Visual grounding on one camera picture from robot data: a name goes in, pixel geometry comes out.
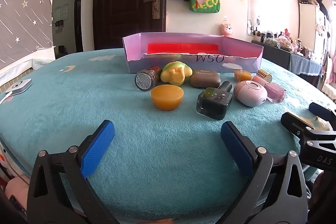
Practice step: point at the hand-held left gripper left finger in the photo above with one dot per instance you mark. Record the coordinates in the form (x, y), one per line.
(97, 148)

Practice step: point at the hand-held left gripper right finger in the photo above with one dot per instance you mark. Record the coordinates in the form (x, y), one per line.
(236, 145)

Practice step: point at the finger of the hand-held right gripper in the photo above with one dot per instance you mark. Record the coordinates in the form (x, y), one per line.
(294, 123)
(323, 111)

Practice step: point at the pink nail polish bottle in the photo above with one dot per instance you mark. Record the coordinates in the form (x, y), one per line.
(275, 92)

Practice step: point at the dark green nail polish bottle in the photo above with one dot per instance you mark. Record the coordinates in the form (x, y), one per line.
(212, 106)

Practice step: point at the pink round device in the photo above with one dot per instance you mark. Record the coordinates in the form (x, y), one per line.
(249, 94)

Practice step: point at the pink tube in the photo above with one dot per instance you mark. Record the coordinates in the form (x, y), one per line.
(257, 81)

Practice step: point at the gold studded tube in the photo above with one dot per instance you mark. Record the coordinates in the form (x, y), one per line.
(265, 75)

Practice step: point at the clear jar with orange base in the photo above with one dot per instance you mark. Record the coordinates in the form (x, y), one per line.
(237, 71)

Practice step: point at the brown eyeshadow case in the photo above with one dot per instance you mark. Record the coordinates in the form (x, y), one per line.
(204, 78)

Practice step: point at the purple cardboard box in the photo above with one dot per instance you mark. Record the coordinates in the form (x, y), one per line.
(236, 64)

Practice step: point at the glitter bottle with red cap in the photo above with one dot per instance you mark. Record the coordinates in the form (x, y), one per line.
(144, 81)

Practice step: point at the orange bowl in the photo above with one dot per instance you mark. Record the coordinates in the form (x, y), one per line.
(166, 98)

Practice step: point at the yellow green toy figure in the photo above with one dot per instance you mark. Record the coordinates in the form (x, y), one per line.
(174, 74)

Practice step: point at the dark table with blue cloth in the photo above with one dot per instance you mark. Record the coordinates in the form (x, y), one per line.
(281, 58)

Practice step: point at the row of cosmetic bottles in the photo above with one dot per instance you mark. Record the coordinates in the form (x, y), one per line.
(283, 43)

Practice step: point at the white cabinet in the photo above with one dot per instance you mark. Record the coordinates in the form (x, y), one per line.
(307, 24)

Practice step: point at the white charger device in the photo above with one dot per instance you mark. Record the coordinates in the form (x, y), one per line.
(19, 86)

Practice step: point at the pink plush toy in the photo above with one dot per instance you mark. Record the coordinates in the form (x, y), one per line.
(226, 30)

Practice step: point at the wall mirror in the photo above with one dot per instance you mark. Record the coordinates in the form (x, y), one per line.
(254, 3)

